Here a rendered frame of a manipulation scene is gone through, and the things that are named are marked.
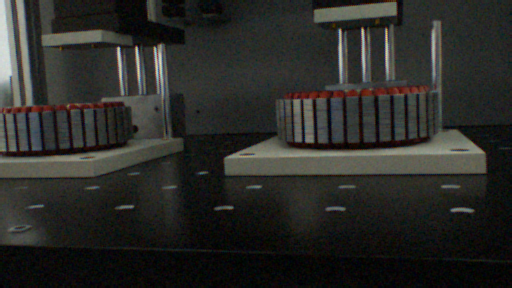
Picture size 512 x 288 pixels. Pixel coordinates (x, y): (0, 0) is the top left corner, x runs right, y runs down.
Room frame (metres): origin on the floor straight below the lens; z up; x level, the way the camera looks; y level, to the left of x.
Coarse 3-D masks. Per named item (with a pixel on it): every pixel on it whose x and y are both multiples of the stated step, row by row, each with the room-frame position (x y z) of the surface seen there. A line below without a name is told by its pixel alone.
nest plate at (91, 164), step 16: (128, 144) 0.45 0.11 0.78; (144, 144) 0.44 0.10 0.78; (160, 144) 0.44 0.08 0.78; (176, 144) 0.47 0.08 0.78; (0, 160) 0.37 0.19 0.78; (16, 160) 0.37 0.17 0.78; (32, 160) 0.36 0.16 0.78; (48, 160) 0.36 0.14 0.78; (64, 160) 0.35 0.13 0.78; (80, 160) 0.35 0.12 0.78; (96, 160) 0.35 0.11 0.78; (112, 160) 0.37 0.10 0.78; (128, 160) 0.39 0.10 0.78; (144, 160) 0.41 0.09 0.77; (0, 176) 0.36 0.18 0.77; (16, 176) 0.36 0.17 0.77; (32, 176) 0.36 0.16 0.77; (48, 176) 0.35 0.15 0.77; (64, 176) 0.35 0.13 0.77; (80, 176) 0.35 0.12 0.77; (96, 176) 0.35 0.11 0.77
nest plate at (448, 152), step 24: (264, 144) 0.38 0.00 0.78; (360, 144) 0.35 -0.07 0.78; (408, 144) 0.33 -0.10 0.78; (432, 144) 0.33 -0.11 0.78; (456, 144) 0.32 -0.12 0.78; (240, 168) 0.32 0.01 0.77; (264, 168) 0.31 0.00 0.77; (288, 168) 0.31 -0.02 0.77; (312, 168) 0.30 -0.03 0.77; (336, 168) 0.30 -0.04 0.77; (360, 168) 0.30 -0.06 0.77; (384, 168) 0.29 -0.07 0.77; (408, 168) 0.29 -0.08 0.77; (432, 168) 0.29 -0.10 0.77; (456, 168) 0.28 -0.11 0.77; (480, 168) 0.28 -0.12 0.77
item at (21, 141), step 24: (0, 120) 0.39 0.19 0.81; (24, 120) 0.38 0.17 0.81; (48, 120) 0.38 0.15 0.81; (72, 120) 0.39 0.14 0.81; (96, 120) 0.40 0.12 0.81; (120, 120) 0.42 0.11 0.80; (0, 144) 0.39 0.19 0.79; (24, 144) 0.38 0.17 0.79; (48, 144) 0.38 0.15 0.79; (72, 144) 0.39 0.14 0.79; (96, 144) 0.40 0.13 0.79; (120, 144) 0.43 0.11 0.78
